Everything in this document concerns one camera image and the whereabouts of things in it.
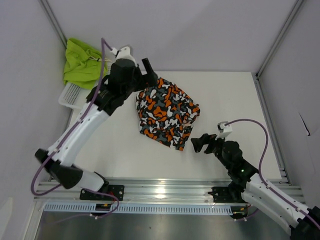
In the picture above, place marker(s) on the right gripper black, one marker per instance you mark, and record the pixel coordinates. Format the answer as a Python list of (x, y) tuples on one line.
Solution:
[(205, 139)]

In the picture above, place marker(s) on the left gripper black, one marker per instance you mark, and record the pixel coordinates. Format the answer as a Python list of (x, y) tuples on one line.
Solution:
[(146, 81)]

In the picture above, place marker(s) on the orange camouflage shorts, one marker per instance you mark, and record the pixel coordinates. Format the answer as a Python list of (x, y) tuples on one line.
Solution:
[(166, 114)]

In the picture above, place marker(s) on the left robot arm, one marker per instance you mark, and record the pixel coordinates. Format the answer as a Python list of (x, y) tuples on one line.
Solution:
[(111, 92)]

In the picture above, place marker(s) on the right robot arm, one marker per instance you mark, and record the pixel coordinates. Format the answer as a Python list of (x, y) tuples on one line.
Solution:
[(298, 220)]

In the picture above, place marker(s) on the lime green shorts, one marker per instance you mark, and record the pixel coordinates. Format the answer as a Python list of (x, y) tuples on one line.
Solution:
[(78, 52)]

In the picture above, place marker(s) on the white plastic basket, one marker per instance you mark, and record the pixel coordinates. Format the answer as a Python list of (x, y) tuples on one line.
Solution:
[(71, 95)]

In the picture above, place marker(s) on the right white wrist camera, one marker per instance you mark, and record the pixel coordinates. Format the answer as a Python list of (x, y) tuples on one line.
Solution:
[(224, 129)]

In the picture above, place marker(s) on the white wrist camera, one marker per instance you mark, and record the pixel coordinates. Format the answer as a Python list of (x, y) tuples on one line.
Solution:
[(224, 129), (123, 53)]

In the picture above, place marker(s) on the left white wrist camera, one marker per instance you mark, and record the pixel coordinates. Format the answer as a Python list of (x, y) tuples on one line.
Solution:
[(123, 53)]

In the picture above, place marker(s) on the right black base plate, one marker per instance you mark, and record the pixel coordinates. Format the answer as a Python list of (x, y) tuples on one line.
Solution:
[(226, 194)]

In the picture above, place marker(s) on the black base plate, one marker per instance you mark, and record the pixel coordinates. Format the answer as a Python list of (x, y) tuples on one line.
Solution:
[(108, 192), (226, 194)]

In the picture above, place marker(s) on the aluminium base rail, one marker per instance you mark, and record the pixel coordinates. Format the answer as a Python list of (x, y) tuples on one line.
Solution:
[(158, 191)]

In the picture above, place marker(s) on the right aluminium side rail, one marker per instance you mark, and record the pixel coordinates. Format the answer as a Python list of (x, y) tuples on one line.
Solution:
[(285, 180)]

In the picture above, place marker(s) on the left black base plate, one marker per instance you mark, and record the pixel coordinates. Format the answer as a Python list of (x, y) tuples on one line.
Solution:
[(108, 192)]

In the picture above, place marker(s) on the left aluminium corner post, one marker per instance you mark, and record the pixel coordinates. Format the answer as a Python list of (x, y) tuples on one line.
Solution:
[(46, 7)]

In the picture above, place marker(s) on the aluminium corner post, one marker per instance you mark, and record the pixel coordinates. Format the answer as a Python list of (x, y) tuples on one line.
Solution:
[(46, 7), (280, 37)]

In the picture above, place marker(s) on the right aluminium corner post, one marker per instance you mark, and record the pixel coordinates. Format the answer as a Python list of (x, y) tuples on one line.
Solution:
[(280, 37)]

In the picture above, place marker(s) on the white slotted cable duct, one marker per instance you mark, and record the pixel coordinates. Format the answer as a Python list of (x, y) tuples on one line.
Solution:
[(132, 208)]

